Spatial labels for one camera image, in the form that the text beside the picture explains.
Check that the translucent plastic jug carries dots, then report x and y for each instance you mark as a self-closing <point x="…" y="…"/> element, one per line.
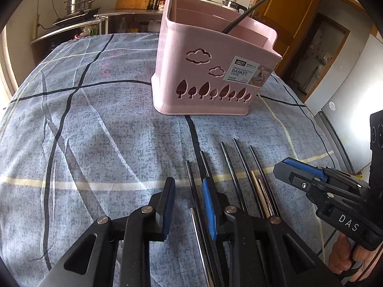
<point x="154" y="26"/>

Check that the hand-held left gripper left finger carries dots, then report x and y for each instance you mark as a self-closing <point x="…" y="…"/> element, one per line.
<point x="169" y="206"/>

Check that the red patterned jar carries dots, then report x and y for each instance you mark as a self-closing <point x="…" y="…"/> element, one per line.
<point x="162" y="3"/>

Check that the steel kitchen counter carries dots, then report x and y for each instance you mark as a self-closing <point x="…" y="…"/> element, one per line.
<point x="119" y="13"/>

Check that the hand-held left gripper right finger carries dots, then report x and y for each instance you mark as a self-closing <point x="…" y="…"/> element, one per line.
<point x="209" y="212"/>

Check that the black gas stove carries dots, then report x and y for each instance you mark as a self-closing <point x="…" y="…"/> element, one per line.
<point x="74" y="18"/>

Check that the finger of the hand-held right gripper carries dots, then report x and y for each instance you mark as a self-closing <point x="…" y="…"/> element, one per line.
<point x="302" y="166"/>
<point x="294" y="176"/>

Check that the steel steamer pot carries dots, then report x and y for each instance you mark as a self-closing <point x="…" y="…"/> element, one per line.
<point x="79" y="4"/>

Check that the blue-grey plaid blanket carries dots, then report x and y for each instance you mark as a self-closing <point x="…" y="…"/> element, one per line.
<point x="89" y="125"/>

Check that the pink plastic utensil basket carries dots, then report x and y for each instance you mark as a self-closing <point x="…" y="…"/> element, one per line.
<point x="179" y="65"/>

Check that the white refrigerator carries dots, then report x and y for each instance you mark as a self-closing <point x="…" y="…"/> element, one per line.
<point x="353" y="80"/>

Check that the light wooden chopstick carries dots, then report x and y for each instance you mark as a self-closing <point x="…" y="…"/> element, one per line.
<point x="257" y="188"/>

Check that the silver metal chopstick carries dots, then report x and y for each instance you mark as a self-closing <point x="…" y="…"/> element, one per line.
<point x="200" y="245"/>
<point x="264" y="195"/>

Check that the person's right hand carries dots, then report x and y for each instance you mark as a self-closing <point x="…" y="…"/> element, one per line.
<point x="341" y="254"/>

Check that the wooden door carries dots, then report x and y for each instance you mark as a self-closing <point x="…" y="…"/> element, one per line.
<point x="287" y="6"/>

